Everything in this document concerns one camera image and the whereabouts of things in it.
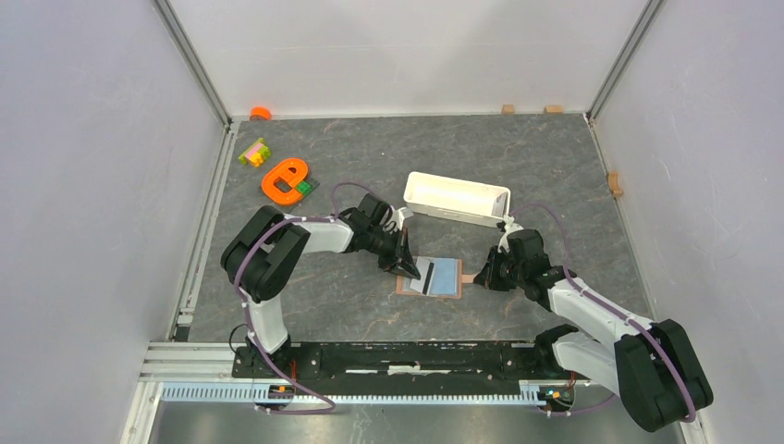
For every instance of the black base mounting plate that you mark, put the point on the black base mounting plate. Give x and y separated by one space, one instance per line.
485 367

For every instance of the brown leather card holder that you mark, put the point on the brown leather card holder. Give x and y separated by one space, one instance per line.
447 282

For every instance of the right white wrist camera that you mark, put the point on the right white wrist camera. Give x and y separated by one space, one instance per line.
507 226

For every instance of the white plastic tray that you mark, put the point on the white plastic tray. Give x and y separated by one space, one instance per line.
456 199

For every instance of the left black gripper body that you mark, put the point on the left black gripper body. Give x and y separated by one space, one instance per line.
383 244

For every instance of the small wooden block right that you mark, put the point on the small wooden block right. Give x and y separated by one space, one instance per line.
554 109

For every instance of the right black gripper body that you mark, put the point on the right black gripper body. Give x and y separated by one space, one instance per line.
510 273

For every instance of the colourful toy brick stack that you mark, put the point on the colourful toy brick stack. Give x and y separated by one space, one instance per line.
256 154

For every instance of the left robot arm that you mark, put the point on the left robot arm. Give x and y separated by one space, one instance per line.
262 257

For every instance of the orange letter-shaped plastic piece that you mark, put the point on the orange letter-shaped plastic piece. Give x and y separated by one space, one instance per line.
276 183

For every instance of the curved wooden piece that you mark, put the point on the curved wooden piece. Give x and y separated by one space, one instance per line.
613 184

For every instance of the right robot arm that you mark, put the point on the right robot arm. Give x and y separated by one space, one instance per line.
651 366

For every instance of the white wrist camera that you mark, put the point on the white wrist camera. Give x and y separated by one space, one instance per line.
400 216
507 226

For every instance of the orange round cap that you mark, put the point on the orange round cap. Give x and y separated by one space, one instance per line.
259 113

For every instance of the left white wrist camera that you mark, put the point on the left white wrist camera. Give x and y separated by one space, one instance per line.
400 216

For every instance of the green brick on dark plate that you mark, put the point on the green brick on dark plate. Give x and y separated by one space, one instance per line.
301 191

